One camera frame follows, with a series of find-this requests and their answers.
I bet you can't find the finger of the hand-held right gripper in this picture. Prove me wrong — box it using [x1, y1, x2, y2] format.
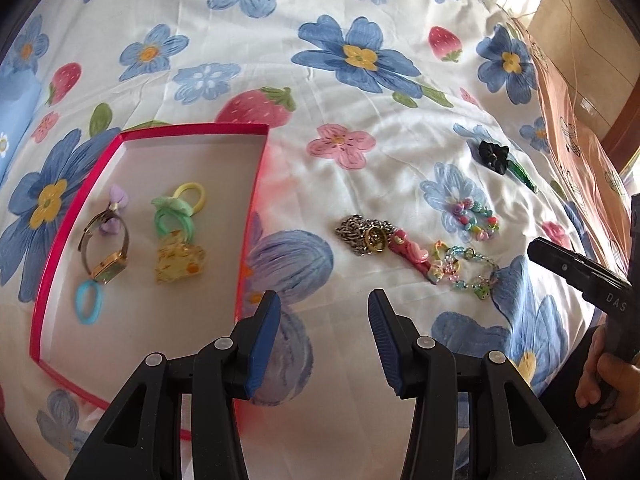
[528, 237, 592, 297]

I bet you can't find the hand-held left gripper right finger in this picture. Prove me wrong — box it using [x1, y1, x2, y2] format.
[367, 289, 583, 480]

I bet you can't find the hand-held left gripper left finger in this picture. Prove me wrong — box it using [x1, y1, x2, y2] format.
[65, 291, 282, 480]

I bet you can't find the yellow claw hair clip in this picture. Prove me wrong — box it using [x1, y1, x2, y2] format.
[154, 230, 207, 285]

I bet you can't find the yellow ring hair tie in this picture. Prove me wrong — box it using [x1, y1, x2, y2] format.
[174, 181, 207, 214]

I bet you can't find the green rose hair tie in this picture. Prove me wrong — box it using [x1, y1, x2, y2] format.
[151, 196, 195, 241]

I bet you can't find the gold wristwatch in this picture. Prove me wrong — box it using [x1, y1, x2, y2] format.
[77, 207, 132, 284]

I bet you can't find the blue ring hair tie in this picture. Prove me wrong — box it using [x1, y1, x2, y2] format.
[74, 280, 106, 325]

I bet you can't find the red shallow box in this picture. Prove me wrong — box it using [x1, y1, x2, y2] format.
[29, 122, 271, 442]

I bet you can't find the purple bow hair clip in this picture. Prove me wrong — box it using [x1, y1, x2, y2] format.
[99, 184, 126, 235]

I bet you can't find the person's right forearm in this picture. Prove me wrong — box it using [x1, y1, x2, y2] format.
[586, 402, 640, 480]

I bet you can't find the person's right hand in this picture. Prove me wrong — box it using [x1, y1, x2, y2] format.
[575, 327, 640, 413]

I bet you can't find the green hair clip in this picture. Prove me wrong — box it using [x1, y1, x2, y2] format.
[507, 157, 541, 195]

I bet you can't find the pink charm hair clip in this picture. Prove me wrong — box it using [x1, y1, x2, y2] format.
[389, 229, 444, 285]

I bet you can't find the black scrunchie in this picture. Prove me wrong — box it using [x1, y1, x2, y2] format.
[476, 140, 511, 177]

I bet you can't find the brown wooden furniture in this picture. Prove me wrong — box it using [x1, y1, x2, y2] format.
[597, 85, 640, 177]

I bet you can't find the pink printed cloth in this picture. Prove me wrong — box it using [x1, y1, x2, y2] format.
[505, 16, 637, 267]

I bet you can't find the blue floral blanket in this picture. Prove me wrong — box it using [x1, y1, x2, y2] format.
[0, 0, 622, 480]

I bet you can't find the light blue flowered pillow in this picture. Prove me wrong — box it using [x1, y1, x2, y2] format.
[0, 72, 41, 187]

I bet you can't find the pastel charm bracelet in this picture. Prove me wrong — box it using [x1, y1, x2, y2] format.
[430, 240, 504, 304]

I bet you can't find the colourful bead bracelet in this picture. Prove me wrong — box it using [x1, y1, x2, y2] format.
[450, 199, 501, 241]

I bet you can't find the bronze metal chain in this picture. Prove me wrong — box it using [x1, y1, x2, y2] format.
[334, 214, 396, 257]

